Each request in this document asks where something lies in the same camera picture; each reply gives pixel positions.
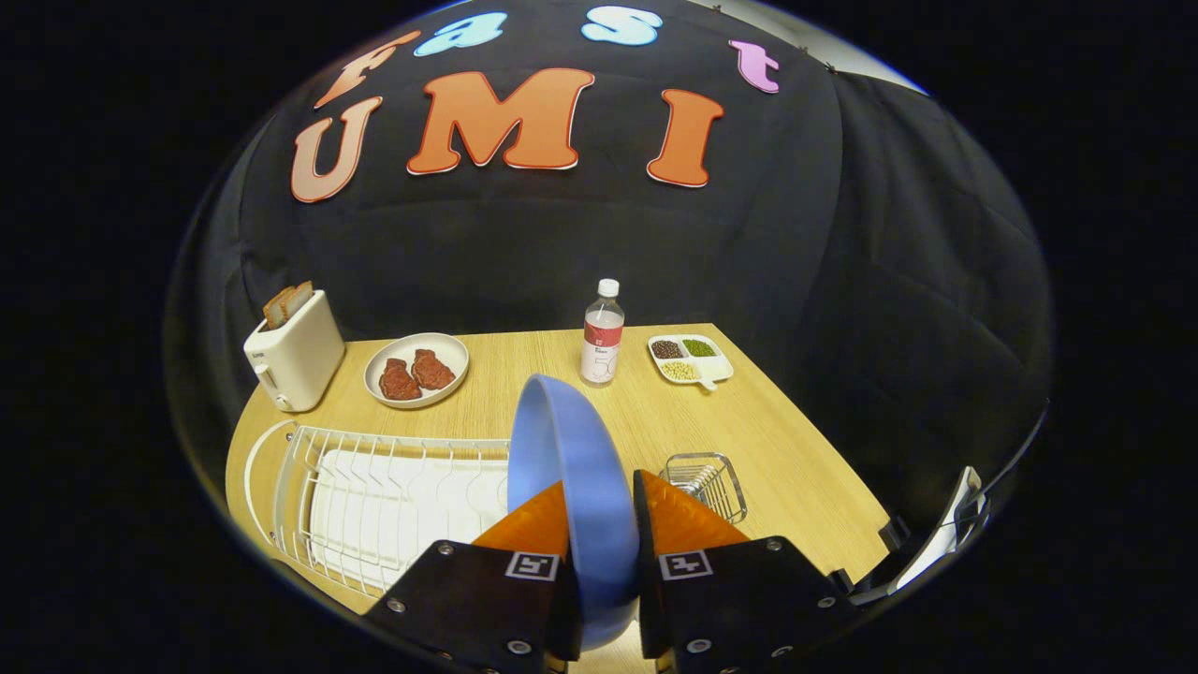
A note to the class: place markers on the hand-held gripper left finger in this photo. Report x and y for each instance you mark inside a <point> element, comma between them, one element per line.
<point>468,599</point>

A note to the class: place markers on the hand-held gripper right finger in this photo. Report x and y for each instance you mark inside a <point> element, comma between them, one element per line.
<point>739,599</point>

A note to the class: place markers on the blue plate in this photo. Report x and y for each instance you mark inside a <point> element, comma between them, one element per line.
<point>580,487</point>

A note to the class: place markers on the white round dish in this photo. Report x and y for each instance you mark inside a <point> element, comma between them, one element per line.
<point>440,344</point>

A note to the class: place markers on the white drip tray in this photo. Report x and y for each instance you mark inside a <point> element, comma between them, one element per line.
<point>412,505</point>

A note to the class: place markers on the black table clamp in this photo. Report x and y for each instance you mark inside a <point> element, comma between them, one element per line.
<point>896,534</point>

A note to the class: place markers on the white panel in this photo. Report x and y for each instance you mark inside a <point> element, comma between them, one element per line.
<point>936,557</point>

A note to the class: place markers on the red meat piece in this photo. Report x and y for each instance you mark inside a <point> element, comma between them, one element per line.
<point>400,380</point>
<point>433,370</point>

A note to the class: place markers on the white divided tray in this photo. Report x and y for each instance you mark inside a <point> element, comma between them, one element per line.
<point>719,368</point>

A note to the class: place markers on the yellow beans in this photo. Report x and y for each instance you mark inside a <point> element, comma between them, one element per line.
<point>680,371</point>

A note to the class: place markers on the green beans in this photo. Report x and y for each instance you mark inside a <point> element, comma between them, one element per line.
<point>699,347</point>

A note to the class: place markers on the dark brown beans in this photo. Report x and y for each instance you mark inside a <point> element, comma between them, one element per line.
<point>667,349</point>

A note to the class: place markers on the white toaster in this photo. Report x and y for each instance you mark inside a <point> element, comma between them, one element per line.
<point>299,360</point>

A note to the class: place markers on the clear water bottle red label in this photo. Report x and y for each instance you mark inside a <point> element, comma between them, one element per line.
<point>602,337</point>

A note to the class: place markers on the brown bread slice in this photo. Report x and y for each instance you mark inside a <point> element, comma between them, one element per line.
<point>277,309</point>
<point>301,296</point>

